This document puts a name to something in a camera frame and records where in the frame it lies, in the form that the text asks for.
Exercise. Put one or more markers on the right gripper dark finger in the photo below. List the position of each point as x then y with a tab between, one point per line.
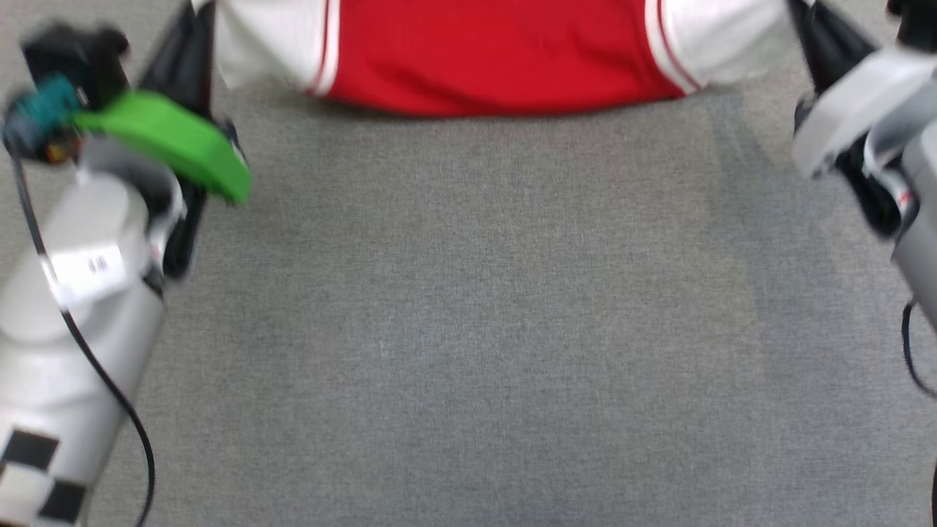
831	44

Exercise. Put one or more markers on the left grey white robot arm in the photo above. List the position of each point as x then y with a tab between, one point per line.
66	329

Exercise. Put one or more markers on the right grey white robot arm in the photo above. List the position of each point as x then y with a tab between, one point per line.
919	219

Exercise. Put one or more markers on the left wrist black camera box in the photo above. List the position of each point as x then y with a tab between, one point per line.
80	55

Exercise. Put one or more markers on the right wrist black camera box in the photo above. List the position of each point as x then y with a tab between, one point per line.
915	22

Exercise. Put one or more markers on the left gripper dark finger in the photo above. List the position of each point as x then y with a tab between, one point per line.
187	66

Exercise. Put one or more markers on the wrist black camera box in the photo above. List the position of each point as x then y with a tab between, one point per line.
80	55
915	22

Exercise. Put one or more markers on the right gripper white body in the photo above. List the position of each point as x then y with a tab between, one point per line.
849	102

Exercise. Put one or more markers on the red and white jersey shirt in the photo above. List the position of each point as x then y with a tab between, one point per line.
498	51

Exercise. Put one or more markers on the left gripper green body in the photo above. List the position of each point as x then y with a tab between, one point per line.
168	139

